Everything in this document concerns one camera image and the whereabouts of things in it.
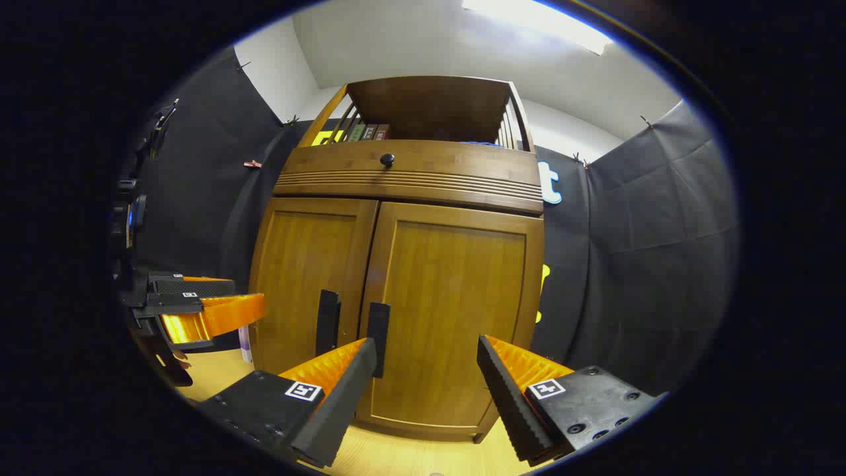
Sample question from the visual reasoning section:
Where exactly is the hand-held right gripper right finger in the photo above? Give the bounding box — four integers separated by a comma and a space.
477, 334, 662, 465

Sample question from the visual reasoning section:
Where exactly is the wooden double-door shoe cabinet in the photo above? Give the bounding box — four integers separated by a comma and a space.
248, 75, 547, 444

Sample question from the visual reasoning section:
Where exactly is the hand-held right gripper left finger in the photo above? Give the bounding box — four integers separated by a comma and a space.
198, 337, 379, 470

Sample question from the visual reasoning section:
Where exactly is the black door handle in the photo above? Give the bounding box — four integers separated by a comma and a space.
366, 301, 391, 379
315, 289, 342, 358

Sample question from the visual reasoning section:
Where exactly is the wooden grooved drawer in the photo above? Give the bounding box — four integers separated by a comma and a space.
272, 139, 545, 214

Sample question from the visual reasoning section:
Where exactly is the wooden cabinet door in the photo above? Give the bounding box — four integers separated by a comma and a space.
249, 196, 380, 379
355, 201, 547, 435

